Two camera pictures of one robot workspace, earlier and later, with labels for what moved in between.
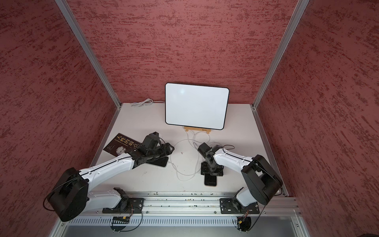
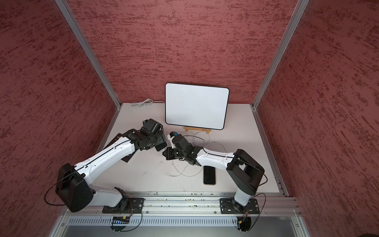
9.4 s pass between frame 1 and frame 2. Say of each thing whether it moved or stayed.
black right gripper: moved
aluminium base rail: stayed
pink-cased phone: stayed
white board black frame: stayed
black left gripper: moved
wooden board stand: stayed
